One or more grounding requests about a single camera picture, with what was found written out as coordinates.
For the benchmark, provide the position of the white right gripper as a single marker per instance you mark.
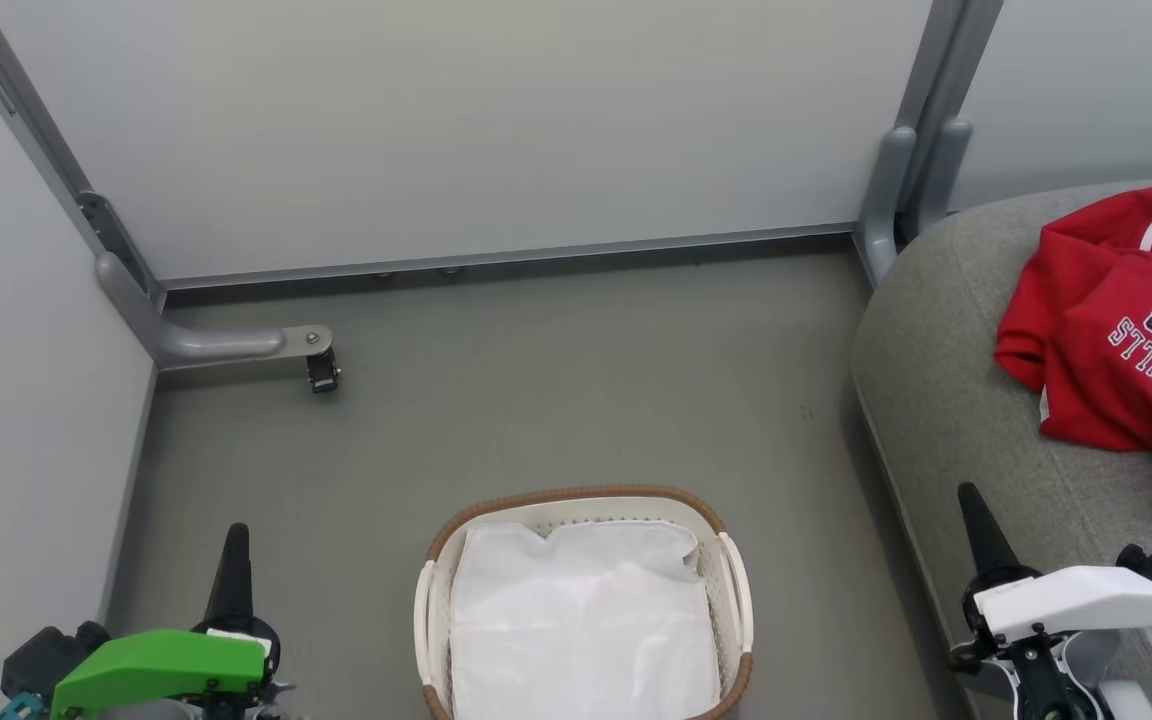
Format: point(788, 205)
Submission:
point(1076, 600)

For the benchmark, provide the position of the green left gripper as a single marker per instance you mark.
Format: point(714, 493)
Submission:
point(156, 665)

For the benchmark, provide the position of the red Bulls shirt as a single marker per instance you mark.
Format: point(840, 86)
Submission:
point(1116, 390)

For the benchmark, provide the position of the red white sports jersey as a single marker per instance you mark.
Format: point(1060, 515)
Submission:
point(1086, 230)

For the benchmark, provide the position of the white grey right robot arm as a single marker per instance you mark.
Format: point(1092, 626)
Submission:
point(1121, 690)

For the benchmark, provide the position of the grey fabric sofa seat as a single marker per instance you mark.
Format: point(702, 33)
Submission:
point(956, 400)

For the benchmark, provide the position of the white laundry basket brown rim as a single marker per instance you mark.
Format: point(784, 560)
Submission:
point(436, 620)

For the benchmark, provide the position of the white basket liner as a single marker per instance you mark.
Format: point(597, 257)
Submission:
point(586, 620)

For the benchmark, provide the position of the black caster wheel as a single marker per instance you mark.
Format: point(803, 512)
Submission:
point(322, 372)

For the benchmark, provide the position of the grey partition foot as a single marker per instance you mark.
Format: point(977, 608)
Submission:
point(206, 343)

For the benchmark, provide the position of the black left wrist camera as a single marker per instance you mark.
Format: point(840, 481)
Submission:
point(46, 655)

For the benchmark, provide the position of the light grey partition post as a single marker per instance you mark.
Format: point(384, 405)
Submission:
point(921, 150)

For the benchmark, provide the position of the dark grey partition post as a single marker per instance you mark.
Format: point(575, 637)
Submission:
point(46, 160)

